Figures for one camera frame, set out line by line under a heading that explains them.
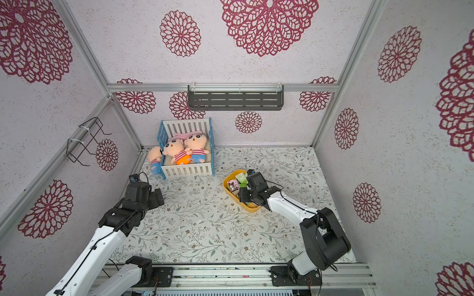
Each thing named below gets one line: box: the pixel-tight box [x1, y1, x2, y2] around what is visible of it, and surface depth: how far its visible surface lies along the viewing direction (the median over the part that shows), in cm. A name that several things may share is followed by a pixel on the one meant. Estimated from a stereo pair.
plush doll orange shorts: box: [162, 138, 192, 166], surface depth 105 cm
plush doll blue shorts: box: [183, 133, 210, 164], surface depth 105 cm
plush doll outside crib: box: [148, 146, 163, 176], surface depth 107 cm
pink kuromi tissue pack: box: [227, 178, 240, 195], surface depth 97 cm
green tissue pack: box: [235, 172, 249, 189], surface depth 102 cm
